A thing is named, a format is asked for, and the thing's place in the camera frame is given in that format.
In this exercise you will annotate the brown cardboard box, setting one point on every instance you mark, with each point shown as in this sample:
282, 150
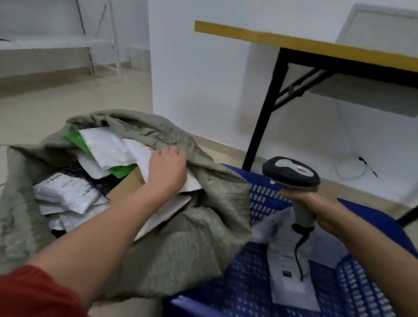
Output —
125, 187

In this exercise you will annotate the silver grey mailer bag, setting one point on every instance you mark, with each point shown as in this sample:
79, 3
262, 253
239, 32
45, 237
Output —
78, 218

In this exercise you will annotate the blue plastic basket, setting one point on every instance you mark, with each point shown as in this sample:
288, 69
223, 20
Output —
245, 287

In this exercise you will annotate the person's left forearm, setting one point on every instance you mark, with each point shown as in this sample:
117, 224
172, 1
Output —
104, 235

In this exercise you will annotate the green mailer bag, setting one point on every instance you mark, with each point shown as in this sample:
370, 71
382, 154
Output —
120, 170

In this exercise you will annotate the grey framed white board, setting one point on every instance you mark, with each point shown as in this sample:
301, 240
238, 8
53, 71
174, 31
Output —
382, 29

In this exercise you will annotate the white labelled padded parcel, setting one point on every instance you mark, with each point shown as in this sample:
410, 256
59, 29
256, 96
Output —
67, 192

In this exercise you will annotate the yellow-edged folding table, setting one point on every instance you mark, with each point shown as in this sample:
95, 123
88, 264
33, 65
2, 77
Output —
294, 40

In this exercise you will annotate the small white mailer bag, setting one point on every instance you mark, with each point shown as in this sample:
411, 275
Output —
89, 166

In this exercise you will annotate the person's left fingers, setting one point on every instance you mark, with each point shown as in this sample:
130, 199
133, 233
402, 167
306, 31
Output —
171, 152

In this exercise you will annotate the person's right forearm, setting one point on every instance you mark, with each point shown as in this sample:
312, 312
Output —
375, 251

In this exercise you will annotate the grey-green woven sack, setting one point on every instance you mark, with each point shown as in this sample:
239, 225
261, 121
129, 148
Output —
183, 241

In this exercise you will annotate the person's right hand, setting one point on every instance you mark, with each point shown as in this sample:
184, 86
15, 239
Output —
323, 210

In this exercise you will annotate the white crinkled mailer bag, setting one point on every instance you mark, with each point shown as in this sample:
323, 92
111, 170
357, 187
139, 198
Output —
104, 147

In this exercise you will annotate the person's right fingers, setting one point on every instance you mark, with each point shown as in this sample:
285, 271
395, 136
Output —
294, 194

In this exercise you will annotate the white parcel with label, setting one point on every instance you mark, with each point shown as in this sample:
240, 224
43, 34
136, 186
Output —
287, 287

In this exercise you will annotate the person's left hand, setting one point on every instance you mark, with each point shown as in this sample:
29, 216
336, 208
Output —
168, 171

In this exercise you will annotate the large white envelope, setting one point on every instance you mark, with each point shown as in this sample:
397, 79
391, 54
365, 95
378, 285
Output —
169, 209

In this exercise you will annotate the white metal shelf rack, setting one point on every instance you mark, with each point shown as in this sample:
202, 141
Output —
58, 42

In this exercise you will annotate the red sleeve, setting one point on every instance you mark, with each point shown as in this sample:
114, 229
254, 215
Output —
36, 294

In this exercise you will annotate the grey handheld barcode scanner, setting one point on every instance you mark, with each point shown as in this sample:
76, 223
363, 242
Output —
290, 171

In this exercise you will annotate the black mailer bag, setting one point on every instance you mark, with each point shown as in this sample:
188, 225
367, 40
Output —
104, 186

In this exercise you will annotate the black plug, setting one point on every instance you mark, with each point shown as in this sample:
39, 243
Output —
367, 165

